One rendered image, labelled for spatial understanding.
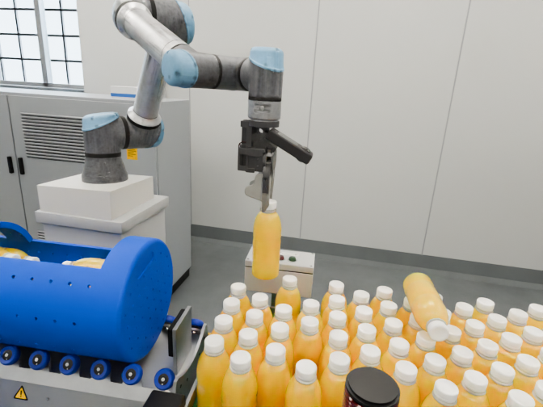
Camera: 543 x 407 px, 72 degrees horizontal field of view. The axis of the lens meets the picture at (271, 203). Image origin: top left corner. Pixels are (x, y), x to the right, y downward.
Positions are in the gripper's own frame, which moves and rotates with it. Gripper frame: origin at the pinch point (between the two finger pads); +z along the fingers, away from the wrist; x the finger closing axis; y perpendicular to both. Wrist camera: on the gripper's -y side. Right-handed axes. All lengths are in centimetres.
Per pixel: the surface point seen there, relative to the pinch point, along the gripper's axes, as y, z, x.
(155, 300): 25.0, 24.0, 10.7
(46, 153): 174, 26, -145
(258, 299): 0.0, 21.2, 8.6
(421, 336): -36.3, 21.1, 15.0
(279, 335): -6.7, 21.9, 20.1
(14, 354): 53, 34, 24
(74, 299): 35.0, 15.7, 25.9
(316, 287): -18, 132, -193
